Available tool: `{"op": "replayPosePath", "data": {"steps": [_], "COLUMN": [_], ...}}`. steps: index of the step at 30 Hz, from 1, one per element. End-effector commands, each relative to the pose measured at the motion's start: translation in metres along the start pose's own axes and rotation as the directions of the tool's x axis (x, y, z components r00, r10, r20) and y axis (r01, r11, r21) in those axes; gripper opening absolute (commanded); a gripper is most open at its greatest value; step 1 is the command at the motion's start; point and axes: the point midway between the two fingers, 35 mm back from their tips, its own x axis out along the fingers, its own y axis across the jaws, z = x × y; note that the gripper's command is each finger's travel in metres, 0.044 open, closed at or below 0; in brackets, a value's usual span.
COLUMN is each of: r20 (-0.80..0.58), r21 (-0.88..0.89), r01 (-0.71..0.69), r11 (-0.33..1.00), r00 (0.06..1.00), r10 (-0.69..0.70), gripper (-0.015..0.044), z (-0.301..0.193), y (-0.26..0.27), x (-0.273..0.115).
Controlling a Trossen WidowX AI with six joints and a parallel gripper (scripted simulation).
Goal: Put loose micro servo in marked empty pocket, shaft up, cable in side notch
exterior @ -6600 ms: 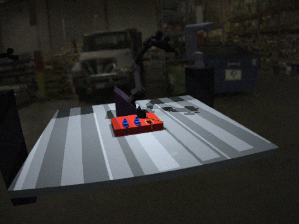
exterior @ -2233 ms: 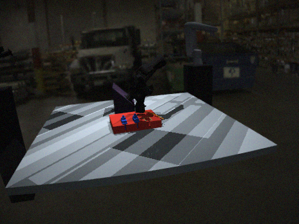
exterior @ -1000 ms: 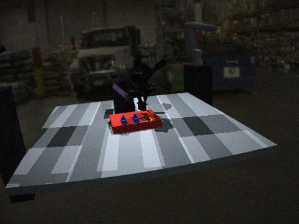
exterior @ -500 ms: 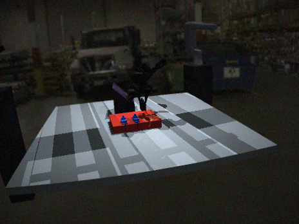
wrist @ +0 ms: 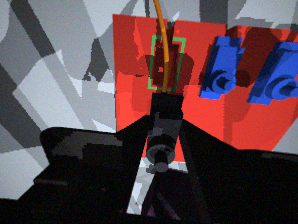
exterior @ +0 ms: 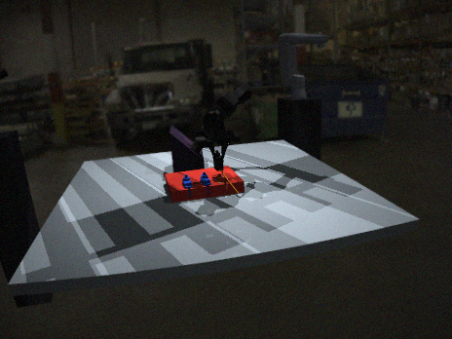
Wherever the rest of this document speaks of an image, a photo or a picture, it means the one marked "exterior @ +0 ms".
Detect red flat deck plate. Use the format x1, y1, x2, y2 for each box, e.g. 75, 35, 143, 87
166, 166, 245, 204

